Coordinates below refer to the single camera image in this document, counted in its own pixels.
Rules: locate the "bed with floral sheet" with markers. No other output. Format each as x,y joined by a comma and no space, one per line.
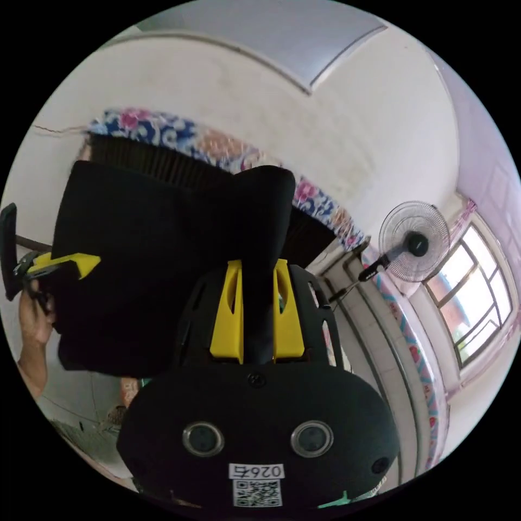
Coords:
163,156

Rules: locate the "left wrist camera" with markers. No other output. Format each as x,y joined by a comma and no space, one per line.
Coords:
9,252

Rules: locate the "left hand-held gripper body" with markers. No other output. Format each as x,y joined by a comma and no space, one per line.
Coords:
40,295

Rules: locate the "black pants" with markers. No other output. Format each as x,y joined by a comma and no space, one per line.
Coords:
142,244

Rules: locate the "person's left forearm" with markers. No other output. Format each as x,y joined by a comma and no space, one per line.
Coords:
32,370

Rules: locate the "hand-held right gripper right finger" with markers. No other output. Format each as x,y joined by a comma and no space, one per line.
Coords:
288,325

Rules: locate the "person's left hand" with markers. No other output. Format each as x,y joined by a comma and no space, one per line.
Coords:
34,321

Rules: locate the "window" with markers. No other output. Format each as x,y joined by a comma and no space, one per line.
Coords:
472,293

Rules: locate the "electric fan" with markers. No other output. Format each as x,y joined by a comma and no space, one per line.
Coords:
417,244

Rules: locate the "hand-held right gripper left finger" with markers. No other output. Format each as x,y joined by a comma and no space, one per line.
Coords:
227,321

